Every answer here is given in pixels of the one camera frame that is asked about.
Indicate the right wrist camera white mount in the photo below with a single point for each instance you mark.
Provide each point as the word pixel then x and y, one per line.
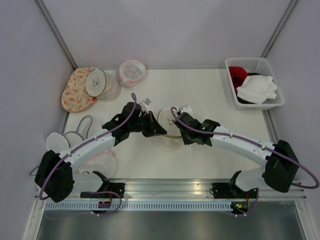
pixel 185 109

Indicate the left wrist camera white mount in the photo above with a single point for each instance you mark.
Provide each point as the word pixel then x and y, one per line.
pixel 145 104

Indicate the beige cylindrical mesh laundry bag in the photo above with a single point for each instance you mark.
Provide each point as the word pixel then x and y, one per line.
pixel 102 85

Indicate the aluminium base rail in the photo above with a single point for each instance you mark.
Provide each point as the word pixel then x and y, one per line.
pixel 174 189

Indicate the white slotted cable duct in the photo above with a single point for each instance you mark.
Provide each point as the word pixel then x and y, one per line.
pixel 224 206

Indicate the floral peach laundry bag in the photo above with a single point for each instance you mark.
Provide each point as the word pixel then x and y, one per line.
pixel 75 98

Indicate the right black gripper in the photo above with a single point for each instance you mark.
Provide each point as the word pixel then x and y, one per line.
pixel 186 140

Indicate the white grey-trimmed mesh laundry bag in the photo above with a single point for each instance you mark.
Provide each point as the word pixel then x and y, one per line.
pixel 105 162

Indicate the beige round mesh laundry bag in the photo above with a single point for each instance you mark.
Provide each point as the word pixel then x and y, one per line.
pixel 173 139

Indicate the pink trimmed mesh laundry bag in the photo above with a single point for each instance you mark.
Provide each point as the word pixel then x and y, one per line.
pixel 130 73

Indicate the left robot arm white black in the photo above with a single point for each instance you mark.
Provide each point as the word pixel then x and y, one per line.
pixel 57 175

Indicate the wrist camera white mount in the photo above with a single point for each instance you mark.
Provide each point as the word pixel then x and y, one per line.
pixel 145 104
pixel 185 109

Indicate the red garment in basket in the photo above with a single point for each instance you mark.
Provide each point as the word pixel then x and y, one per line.
pixel 238 76

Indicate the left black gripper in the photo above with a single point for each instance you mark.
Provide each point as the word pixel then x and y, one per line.
pixel 154 128

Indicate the white bra in basket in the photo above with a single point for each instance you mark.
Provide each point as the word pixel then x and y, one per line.
pixel 257 89

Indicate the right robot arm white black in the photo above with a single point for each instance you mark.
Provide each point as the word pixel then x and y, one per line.
pixel 277 161

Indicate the white plastic basket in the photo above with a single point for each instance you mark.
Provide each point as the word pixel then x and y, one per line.
pixel 257 66

